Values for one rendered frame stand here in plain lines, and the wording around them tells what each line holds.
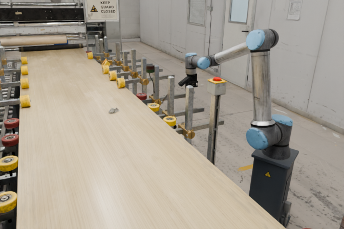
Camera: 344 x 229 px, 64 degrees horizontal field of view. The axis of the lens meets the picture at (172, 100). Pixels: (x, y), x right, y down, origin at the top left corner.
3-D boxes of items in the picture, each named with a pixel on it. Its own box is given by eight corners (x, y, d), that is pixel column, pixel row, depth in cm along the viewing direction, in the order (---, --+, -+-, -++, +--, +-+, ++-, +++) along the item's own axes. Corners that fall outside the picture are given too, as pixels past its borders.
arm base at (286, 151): (266, 143, 205) (268, 131, 202) (293, 151, 195) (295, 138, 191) (257, 153, 191) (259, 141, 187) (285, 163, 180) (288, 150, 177)
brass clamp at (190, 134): (185, 129, 184) (185, 122, 182) (195, 138, 173) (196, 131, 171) (177, 131, 181) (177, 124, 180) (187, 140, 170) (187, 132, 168)
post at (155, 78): (157, 121, 223) (157, 64, 207) (158, 123, 220) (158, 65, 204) (153, 122, 222) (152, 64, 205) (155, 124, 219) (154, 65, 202)
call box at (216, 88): (217, 91, 145) (218, 77, 143) (225, 95, 140) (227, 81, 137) (206, 93, 142) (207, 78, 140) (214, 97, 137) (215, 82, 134)
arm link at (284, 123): (294, 141, 188) (298, 117, 181) (279, 148, 178) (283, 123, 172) (274, 133, 199) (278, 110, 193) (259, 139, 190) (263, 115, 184)
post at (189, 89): (188, 153, 182) (191, 84, 166) (190, 156, 179) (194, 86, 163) (183, 155, 181) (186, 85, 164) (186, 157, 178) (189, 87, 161)
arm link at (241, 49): (284, 25, 171) (213, 54, 227) (273, 25, 164) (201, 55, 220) (289, 43, 171) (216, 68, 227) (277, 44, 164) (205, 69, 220)
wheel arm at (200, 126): (221, 123, 193) (221, 118, 191) (224, 125, 190) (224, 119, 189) (165, 136, 174) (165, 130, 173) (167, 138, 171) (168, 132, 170)
